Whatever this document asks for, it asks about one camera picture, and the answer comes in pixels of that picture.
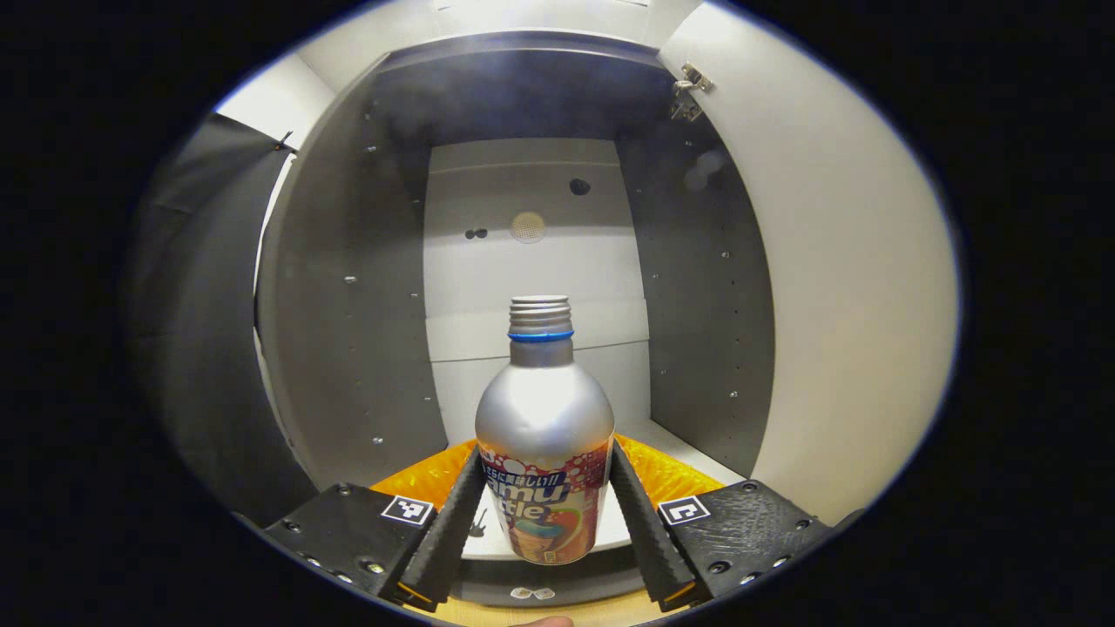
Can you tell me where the silver aluminium bottle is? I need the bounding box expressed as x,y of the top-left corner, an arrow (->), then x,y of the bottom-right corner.
475,294 -> 616,567

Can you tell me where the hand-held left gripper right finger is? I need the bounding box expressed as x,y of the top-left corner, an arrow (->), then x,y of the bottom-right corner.
610,435 -> 837,612

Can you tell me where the grey cabinet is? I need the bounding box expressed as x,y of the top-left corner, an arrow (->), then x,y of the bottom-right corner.
253,30 -> 776,610

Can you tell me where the metal cabinet door hinge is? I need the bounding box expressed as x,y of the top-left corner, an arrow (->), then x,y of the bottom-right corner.
670,63 -> 715,122

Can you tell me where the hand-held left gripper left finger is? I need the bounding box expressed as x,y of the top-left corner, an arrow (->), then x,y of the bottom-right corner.
261,440 -> 487,610

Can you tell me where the beige cabinet door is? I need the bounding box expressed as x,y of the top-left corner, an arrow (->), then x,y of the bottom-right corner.
658,0 -> 961,529

